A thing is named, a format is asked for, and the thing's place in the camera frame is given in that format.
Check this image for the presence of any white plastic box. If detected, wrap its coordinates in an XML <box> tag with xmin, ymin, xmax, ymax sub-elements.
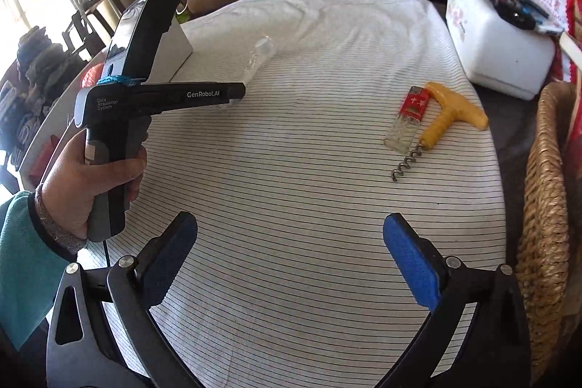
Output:
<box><xmin>446</xmin><ymin>0</ymin><xmax>556</xmax><ymax>100</ymax></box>

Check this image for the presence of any person's left hand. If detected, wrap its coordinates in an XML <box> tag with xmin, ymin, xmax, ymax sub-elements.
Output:
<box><xmin>41</xmin><ymin>129</ymin><xmax>149</xmax><ymax>241</ymax></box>

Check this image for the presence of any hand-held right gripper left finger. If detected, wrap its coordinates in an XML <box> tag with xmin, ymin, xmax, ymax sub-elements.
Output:
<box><xmin>45</xmin><ymin>211</ymin><xmax>205</xmax><ymax>388</ymax></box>

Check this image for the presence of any pile of dark clothes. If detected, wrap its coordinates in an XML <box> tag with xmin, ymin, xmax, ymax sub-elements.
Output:
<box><xmin>0</xmin><ymin>27</ymin><xmax>83</xmax><ymax>171</ymax></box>

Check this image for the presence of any dark wooden chair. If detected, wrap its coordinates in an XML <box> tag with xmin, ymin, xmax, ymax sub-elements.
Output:
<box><xmin>61</xmin><ymin>0</ymin><xmax>125</xmax><ymax>61</ymax></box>

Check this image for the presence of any wicker basket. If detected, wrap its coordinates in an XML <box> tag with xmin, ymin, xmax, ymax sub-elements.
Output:
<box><xmin>516</xmin><ymin>81</ymin><xmax>580</xmax><ymax>384</ymax></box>

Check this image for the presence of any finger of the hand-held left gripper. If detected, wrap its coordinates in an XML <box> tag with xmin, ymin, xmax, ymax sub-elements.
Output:
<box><xmin>224</xmin><ymin>81</ymin><xmax>247</xmax><ymax>105</ymax></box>

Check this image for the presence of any yellow handled corkscrew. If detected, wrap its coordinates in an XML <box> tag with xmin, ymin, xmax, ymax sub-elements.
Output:
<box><xmin>390</xmin><ymin>81</ymin><xmax>489</xmax><ymax>183</ymax></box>

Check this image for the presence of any person's left forearm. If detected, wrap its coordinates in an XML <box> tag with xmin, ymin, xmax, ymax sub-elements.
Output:
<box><xmin>0</xmin><ymin>183</ymin><xmax>87</xmax><ymax>352</ymax></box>

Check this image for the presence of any orange twine ball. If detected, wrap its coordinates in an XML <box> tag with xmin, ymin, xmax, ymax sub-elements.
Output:
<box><xmin>81</xmin><ymin>63</ymin><xmax>107</xmax><ymax>91</ymax></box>

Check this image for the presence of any clear lighter red label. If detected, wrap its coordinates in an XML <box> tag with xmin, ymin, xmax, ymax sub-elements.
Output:
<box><xmin>383</xmin><ymin>85</ymin><xmax>430</xmax><ymax>155</ymax></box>

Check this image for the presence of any grey striped cloth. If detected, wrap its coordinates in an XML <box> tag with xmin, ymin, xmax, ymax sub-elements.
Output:
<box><xmin>77</xmin><ymin>0</ymin><xmax>507</xmax><ymax>388</ymax></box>

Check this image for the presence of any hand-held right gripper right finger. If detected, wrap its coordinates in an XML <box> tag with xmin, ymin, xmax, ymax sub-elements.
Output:
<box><xmin>383</xmin><ymin>213</ymin><xmax>533</xmax><ymax>388</ymax></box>

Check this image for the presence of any dark blue pen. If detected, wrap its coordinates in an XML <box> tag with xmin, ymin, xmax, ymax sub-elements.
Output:
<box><xmin>518</xmin><ymin>0</ymin><xmax>551</xmax><ymax>20</ymax></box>

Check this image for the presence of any white cardboard storage box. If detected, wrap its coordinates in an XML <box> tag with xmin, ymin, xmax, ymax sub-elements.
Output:
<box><xmin>13</xmin><ymin>19</ymin><xmax>194</xmax><ymax>189</ymax></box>

